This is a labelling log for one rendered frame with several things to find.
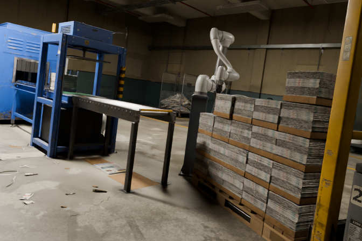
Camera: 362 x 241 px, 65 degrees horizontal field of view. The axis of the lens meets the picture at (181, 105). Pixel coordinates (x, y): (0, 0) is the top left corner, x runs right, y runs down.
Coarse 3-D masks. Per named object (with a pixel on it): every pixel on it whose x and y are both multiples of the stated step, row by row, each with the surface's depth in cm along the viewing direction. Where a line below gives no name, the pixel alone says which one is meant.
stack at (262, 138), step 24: (216, 120) 288; (216, 144) 283; (264, 144) 225; (216, 168) 280; (240, 168) 248; (264, 168) 222; (216, 192) 276; (240, 192) 245; (264, 192) 220; (240, 216) 245
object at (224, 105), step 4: (220, 96) 282; (224, 96) 276; (228, 96) 270; (232, 96) 265; (216, 100) 290; (220, 100) 282; (224, 100) 277; (228, 100) 269; (232, 100) 265; (216, 104) 289; (220, 104) 283; (224, 104) 276; (228, 104) 270; (232, 104) 266; (216, 108) 289; (220, 108) 282; (224, 108) 276; (228, 108) 269; (232, 108) 267; (224, 112) 274; (228, 112) 268; (232, 112) 268
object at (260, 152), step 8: (216, 136) 285; (232, 144) 261; (240, 144) 251; (200, 152) 309; (256, 152) 231; (264, 152) 223; (216, 160) 281; (232, 168) 257; (248, 176) 237; (216, 184) 278; (264, 184) 220; (240, 200) 244; (256, 208) 225; (264, 216) 217
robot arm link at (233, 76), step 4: (212, 40) 337; (216, 40) 335; (212, 44) 338; (216, 44) 334; (216, 48) 333; (216, 52) 333; (220, 52) 332; (220, 56) 332; (224, 56) 332; (224, 60) 331; (228, 64) 330; (228, 68) 329; (232, 68) 328; (232, 72) 323; (232, 76) 321; (236, 76) 324; (228, 80) 325; (232, 80) 325; (236, 80) 330
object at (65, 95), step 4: (48, 92) 398; (52, 92) 388; (64, 92) 409; (68, 92) 421; (48, 96) 397; (52, 96) 389; (64, 96) 364; (68, 96) 355; (80, 96) 368; (84, 96) 371; (88, 96) 382; (92, 96) 392; (96, 96) 405; (64, 100) 363; (68, 100) 356
